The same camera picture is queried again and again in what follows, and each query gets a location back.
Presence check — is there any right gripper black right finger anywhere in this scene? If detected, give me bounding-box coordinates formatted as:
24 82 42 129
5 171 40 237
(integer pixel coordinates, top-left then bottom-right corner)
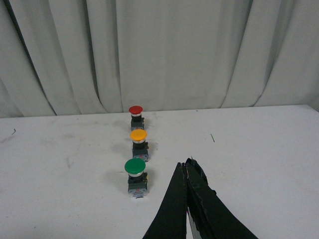
185 158 256 239

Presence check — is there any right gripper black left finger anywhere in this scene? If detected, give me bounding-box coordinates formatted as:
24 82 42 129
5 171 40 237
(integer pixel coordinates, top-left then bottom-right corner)
144 163 187 239

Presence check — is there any yellow push button switch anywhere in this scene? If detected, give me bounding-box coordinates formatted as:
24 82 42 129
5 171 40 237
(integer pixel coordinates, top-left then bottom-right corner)
130 129 149 162

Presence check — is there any white pleated curtain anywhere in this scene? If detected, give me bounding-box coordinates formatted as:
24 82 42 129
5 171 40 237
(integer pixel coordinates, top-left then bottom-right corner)
0 0 319 118

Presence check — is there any green push button switch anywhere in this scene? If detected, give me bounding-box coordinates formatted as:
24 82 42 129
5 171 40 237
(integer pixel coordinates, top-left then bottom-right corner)
125 158 148 198

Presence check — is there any red push button switch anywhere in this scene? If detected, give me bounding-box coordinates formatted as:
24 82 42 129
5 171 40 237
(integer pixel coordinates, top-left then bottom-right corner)
129 106 145 131

